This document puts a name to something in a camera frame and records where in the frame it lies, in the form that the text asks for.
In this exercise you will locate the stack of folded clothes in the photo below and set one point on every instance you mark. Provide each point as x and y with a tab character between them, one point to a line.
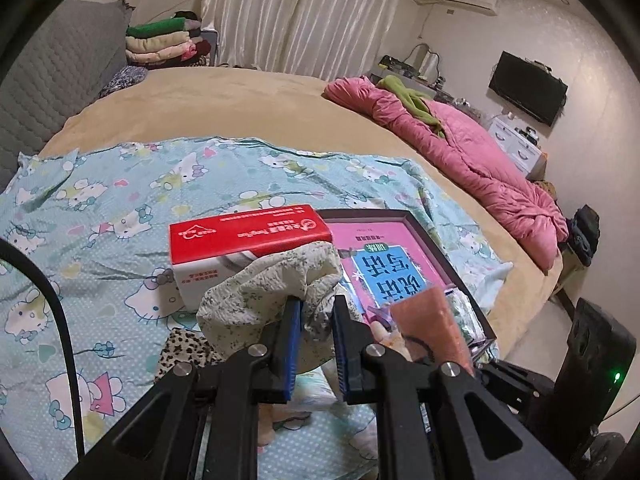
160	42

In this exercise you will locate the cream floral cloth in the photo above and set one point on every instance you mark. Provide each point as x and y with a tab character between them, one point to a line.
240	300

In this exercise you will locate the grey quilted headboard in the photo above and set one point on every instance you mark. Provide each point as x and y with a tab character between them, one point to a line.
55	75

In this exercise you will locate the beige bed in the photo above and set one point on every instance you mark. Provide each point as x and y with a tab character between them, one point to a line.
250	105

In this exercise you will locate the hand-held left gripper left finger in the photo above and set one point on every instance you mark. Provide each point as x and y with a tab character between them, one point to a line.
292	355

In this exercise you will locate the cat print blue sheet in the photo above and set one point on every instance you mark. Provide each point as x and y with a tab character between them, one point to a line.
100	240

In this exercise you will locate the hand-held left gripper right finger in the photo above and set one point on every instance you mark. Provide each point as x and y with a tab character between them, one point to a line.
345	360

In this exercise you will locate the white curtains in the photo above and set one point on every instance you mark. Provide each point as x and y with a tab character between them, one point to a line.
310	15

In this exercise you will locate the black wall television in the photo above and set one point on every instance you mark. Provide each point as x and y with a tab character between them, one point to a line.
530	87

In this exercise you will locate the red and white tissue box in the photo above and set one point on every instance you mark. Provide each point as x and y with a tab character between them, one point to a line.
240	232

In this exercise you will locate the small arched mirror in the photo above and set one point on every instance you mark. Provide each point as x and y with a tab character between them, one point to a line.
430	62

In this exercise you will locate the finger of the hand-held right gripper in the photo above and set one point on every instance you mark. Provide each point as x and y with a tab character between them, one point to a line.
515	385

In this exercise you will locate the white dresser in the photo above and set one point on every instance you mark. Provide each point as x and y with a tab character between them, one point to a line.
515	145

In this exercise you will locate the black bag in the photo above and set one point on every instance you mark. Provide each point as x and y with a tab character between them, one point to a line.
582	235

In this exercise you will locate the leopard print cloth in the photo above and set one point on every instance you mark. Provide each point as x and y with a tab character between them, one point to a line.
185	350

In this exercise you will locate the pink quilt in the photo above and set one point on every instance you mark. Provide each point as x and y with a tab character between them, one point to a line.
480	160

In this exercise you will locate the small black box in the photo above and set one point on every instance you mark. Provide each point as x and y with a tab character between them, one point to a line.
395	64

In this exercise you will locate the pink and blue book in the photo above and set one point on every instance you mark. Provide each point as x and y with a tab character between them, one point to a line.
380	240

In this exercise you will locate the green garment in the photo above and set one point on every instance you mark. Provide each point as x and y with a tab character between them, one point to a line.
415	102

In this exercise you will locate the dark floral pillow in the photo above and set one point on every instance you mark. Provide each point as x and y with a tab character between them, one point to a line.
125	79

